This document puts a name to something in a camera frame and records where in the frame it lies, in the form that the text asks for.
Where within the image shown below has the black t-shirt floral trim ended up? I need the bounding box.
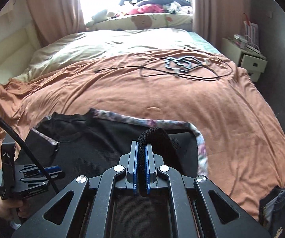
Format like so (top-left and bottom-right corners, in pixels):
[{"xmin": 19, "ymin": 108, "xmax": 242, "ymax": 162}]
[{"xmin": 25, "ymin": 109, "xmax": 208, "ymax": 237}]

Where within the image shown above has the stack of folded clothes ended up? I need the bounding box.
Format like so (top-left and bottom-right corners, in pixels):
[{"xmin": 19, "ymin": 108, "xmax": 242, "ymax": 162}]
[{"xmin": 259, "ymin": 186, "xmax": 285, "ymax": 237}]

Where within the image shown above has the person's left hand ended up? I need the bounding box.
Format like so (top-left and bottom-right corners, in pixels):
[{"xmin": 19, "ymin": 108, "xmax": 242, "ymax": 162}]
[{"xmin": 0, "ymin": 198, "xmax": 30, "ymax": 221}]

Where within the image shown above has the orange-brown quilt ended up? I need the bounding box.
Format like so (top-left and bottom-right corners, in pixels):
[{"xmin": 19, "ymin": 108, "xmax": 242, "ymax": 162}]
[{"xmin": 0, "ymin": 49, "xmax": 285, "ymax": 218}]

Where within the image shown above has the cream padded headboard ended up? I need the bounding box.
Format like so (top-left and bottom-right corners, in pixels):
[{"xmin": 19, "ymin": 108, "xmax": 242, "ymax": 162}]
[{"xmin": 0, "ymin": 22, "xmax": 41, "ymax": 84}]

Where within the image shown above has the beige bed sheet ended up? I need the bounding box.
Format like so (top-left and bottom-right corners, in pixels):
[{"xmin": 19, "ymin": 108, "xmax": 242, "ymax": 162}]
[{"xmin": 16, "ymin": 28, "xmax": 215, "ymax": 82}]

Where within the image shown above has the white bedside cabinet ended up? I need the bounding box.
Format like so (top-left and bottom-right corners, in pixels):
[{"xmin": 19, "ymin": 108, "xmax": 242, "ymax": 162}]
[{"xmin": 220, "ymin": 38, "xmax": 267, "ymax": 83}]

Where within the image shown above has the bear print cushion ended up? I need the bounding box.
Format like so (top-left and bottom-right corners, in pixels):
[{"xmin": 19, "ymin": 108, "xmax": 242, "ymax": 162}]
[{"xmin": 86, "ymin": 13, "xmax": 193, "ymax": 31}]

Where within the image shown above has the red cloth on sill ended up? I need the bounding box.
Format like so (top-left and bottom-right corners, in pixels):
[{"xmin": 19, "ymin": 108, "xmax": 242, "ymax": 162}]
[{"xmin": 128, "ymin": 4, "xmax": 164, "ymax": 14}]

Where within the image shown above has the plush toy on sill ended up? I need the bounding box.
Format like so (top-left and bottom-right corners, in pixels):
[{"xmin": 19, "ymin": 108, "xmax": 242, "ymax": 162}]
[{"xmin": 85, "ymin": 10, "xmax": 116, "ymax": 28}]

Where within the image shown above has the left pink curtain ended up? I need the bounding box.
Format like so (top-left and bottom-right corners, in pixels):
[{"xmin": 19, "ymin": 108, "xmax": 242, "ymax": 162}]
[{"xmin": 26, "ymin": 0, "xmax": 86, "ymax": 46}]

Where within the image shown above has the pink curtain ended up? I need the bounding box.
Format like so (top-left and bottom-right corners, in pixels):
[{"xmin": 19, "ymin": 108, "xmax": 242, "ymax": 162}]
[
  {"xmin": 192, "ymin": 0, "xmax": 250, "ymax": 49},
  {"xmin": 26, "ymin": 0, "xmax": 86, "ymax": 46}
]

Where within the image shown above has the striped paper bag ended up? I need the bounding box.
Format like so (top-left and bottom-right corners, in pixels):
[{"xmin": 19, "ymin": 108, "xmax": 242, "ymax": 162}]
[{"xmin": 243, "ymin": 13, "xmax": 259, "ymax": 49}]

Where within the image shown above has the right pink curtain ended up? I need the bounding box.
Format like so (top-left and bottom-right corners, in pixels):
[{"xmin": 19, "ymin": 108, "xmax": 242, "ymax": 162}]
[{"xmin": 192, "ymin": 0, "xmax": 250, "ymax": 49}]

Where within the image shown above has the black braided cable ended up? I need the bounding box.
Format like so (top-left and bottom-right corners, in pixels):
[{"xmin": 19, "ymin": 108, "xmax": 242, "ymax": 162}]
[{"xmin": 0, "ymin": 104, "xmax": 60, "ymax": 195}]

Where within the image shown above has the thin black cord on bed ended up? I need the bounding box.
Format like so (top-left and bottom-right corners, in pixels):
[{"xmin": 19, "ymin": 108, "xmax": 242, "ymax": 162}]
[{"xmin": 93, "ymin": 53, "xmax": 234, "ymax": 82}]

